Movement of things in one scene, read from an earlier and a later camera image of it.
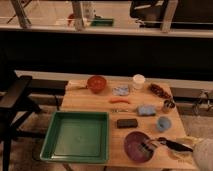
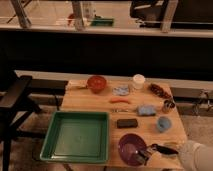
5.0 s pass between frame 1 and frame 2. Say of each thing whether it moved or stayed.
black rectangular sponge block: stayed
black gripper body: moved
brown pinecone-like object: stayed
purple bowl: moved
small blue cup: stayed
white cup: stayed
